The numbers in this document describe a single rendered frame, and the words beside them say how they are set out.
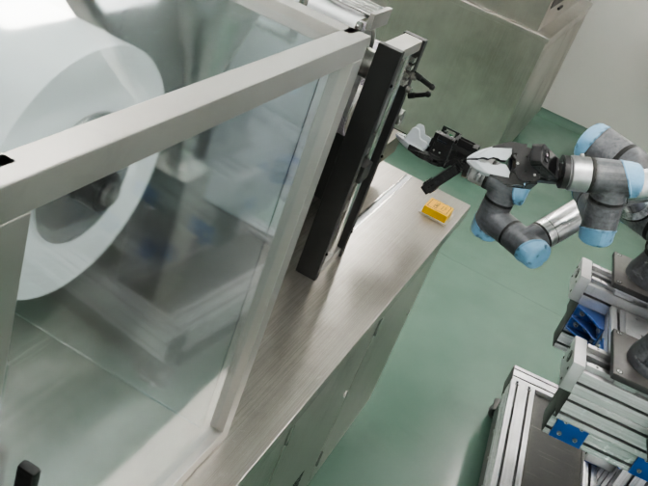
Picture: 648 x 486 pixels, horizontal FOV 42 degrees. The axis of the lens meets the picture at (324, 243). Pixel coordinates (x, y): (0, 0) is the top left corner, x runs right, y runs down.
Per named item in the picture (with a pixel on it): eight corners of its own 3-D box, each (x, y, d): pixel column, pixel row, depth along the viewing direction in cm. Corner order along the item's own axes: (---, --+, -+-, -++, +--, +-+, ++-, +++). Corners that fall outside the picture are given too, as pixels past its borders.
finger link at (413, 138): (402, 118, 214) (434, 133, 212) (394, 138, 217) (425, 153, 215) (398, 121, 211) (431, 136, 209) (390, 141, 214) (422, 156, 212)
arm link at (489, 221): (490, 252, 209) (508, 215, 204) (462, 227, 216) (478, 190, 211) (511, 250, 214) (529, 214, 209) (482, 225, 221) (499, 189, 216)
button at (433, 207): (444, 224, 227) (446, 216, 226) (420, 212, 228) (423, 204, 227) (450, 215, 233) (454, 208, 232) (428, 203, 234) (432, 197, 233)
